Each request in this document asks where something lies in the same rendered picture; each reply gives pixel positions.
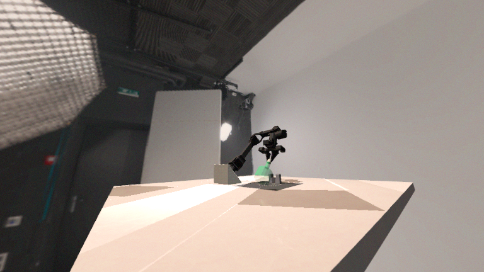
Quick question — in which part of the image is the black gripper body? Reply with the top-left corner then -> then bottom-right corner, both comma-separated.
258,139 -> 285,154

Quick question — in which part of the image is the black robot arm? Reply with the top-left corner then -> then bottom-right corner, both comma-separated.
228,126 -> 287,172

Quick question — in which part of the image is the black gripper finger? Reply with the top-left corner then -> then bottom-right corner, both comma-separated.
263,150 -> 271,161
271,150 -> 279,162

